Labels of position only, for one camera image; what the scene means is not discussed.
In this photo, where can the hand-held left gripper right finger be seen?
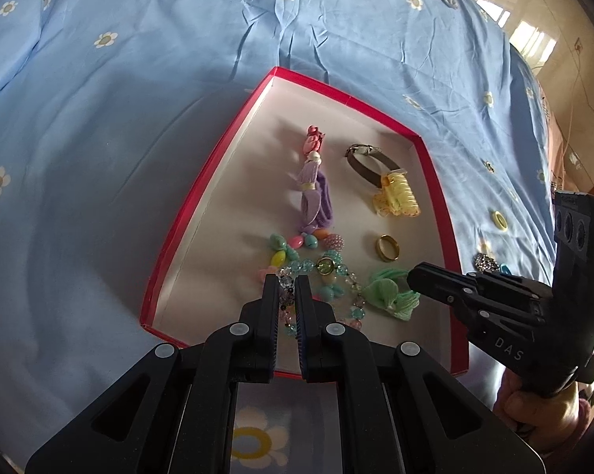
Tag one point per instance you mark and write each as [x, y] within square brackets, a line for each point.
[306, 316]

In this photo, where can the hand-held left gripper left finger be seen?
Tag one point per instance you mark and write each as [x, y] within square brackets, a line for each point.
[269, 306]

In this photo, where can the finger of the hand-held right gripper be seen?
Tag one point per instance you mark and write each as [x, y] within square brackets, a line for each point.
[504, 289]
[454, 294]

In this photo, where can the yellow hair claw clip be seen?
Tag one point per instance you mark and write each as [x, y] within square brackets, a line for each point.
[398, 200]

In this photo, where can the red shallow cardboard box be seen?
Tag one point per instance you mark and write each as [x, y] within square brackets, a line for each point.
[257, 182]

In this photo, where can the pink hair clip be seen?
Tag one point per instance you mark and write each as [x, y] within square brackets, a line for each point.
[314, 140]

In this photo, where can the person's right hand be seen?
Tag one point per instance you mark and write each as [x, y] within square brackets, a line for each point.
[528, 414]

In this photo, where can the silver rhinestone ornament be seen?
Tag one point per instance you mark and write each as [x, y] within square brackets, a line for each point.
[485, 260]

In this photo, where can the orange printed blanket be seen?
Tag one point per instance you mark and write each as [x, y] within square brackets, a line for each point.
[553, 158]

